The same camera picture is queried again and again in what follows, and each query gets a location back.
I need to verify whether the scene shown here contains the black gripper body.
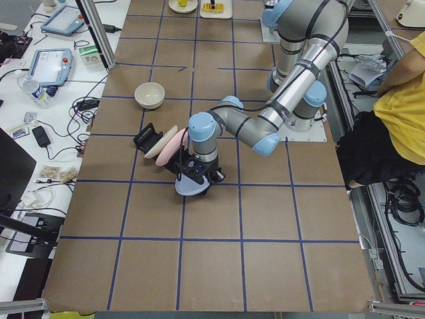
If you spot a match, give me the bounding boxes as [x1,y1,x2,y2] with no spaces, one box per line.
[174,149,222,187]

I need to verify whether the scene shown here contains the striped bread loaf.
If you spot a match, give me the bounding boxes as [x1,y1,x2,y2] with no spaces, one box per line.
[202,2,224,13]

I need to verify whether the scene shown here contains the light blue plate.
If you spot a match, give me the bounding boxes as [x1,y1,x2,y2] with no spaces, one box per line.
[175,174,210,196]

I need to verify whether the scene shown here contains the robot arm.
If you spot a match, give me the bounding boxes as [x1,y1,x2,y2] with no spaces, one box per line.
[175,1,350,196]

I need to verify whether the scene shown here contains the pink plate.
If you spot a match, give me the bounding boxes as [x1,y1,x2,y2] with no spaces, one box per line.
[155,129,188,166]

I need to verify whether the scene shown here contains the cream plate under lemon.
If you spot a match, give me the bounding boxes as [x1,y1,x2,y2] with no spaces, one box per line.
[168,0,198,14]

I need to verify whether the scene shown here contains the cream plate in rack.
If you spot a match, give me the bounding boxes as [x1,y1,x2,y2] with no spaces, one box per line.
[144,125,178,159]

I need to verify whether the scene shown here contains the cream rectangular tray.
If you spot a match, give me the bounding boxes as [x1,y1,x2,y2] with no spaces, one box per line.
[200,0,232,19]

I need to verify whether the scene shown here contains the yellow lemon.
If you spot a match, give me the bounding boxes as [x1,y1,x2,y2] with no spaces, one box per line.
[177,0,188,7]

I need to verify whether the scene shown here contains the black dish rack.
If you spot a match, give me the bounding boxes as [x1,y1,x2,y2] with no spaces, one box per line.
[133,122,213,197]

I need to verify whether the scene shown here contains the cream bowl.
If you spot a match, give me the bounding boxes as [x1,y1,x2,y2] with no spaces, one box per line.
[134,82,165,110]

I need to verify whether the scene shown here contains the black power adapter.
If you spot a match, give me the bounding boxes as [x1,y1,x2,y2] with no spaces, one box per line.
[103,24,121,33]

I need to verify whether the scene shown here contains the green white box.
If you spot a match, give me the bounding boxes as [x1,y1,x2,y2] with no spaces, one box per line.
[78,45,102,65]

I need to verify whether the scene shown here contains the black phone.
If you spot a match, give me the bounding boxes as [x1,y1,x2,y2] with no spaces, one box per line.
[32,126,51,148]

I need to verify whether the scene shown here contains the teach pendant far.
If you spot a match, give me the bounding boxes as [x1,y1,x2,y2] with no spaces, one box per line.
[41,5,84,36]

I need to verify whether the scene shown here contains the teach pendant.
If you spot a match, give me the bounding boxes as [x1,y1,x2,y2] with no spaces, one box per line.
[29,49,73,87]
[41,5,84,36]

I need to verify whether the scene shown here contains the teach pendant near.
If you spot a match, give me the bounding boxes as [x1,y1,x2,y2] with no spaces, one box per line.
[29,49,73,87]

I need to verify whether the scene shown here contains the black monitor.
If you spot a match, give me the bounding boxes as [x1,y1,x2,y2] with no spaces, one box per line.
[1,130,64,259]

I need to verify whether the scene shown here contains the person in yellow shirt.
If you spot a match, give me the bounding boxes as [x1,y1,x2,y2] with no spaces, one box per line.
[336,34,424,189]

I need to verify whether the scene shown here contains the plastic water bottle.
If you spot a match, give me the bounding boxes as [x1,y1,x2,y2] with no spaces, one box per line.
[17,73,50,109]

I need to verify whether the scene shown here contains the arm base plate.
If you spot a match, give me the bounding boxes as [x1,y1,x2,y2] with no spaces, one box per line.
[278,100,327,142]
[260,19,280,44]

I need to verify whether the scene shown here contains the black cable bundle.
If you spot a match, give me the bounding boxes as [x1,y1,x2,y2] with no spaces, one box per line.
[66,76,110,160]

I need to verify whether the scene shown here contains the aluminium frame post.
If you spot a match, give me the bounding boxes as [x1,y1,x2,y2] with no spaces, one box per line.
[75,0,116,70]

